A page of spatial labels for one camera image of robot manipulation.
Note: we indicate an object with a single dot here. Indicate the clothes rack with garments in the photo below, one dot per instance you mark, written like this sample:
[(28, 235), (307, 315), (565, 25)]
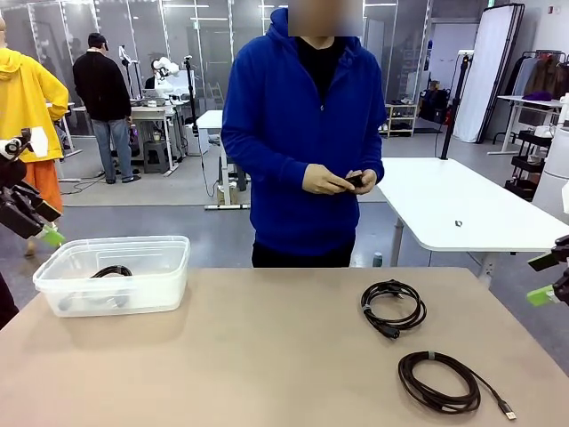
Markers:
[(542, 75)]

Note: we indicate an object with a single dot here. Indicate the grey plastic stool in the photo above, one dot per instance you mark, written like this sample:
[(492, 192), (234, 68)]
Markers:
[(156, 155)]

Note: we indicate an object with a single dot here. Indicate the person's right hand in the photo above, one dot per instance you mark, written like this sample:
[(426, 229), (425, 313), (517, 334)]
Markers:
[(322, 180)]

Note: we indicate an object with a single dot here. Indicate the white desk with purple cloth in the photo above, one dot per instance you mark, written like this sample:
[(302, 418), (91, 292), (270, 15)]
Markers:
[(529, 101)]

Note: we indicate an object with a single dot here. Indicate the white folding screen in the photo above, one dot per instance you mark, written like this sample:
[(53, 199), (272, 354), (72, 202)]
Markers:
[(484, 66)]

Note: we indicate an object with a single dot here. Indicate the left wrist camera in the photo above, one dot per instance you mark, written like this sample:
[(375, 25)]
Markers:
[(13, 144)]

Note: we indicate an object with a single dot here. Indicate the black stand pole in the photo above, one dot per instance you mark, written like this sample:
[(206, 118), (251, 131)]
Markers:
[(455, 102)]

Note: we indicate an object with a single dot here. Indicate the small black item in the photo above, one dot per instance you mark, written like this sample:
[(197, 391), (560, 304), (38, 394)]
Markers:
[(355, 181)]

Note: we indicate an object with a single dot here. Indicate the black utility cart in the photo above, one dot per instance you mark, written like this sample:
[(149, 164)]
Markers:
[(529, 178)]

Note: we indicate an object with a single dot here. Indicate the clear plastic storage bin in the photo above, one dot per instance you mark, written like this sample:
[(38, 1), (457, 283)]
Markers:
[(155, 289)]

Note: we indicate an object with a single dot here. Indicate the small grey cup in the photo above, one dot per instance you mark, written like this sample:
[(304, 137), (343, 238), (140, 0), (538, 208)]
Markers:
[(378, 260)]

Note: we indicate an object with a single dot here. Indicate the person's left hand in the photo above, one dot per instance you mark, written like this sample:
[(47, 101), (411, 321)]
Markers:
[(369, 180)]

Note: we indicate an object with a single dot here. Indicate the person in black jacket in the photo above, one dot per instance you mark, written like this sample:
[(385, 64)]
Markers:
[(100, 89)]

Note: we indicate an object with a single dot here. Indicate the white standing desk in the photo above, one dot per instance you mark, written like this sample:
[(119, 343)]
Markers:
[(209, 119)]

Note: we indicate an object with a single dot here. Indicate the person in blue hoodie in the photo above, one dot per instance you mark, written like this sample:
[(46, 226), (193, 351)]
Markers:
[(289, 133)]

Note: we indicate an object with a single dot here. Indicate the grey robot workbench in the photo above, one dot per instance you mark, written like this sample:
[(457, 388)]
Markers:
[(151, 116)]

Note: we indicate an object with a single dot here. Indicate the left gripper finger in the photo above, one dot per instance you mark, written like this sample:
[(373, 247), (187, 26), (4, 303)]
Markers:
[(44, 209), (52, 236)]

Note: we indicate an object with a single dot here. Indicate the person's right forearm blue sleeve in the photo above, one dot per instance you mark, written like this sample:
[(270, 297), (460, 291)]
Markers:
[(262, 162)]

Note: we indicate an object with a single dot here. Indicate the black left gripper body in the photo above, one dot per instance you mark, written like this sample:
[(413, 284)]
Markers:
[(15, 209)]

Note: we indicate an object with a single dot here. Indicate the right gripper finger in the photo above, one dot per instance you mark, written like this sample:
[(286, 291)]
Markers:
[(542, 263), (541, 297)]

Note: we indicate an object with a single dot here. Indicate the purple cloth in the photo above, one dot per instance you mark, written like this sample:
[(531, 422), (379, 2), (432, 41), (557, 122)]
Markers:
[(537, 95)]

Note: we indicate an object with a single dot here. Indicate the large white table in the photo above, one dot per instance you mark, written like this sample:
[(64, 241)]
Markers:
[(444, 200)]

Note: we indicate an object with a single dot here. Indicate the black bags pile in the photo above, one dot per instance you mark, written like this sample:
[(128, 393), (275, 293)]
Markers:
[(433, 107)]

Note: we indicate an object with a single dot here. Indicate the black camera tripod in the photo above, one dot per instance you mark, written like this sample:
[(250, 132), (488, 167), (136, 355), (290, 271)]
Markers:
[(191, 89)]

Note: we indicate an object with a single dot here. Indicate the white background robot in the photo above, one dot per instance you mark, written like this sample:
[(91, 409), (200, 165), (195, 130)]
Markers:
[(166, 69)]

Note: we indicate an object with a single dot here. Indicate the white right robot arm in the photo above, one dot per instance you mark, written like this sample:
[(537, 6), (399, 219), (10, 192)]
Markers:
[(555, 178)]

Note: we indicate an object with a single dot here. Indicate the wooden shoe shelf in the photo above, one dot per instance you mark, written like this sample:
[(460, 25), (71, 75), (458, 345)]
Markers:
[(400, 120)]

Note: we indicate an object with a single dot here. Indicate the person's left forearm blue sleeve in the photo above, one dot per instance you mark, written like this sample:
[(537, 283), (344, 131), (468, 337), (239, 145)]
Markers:
[(375, 155)]

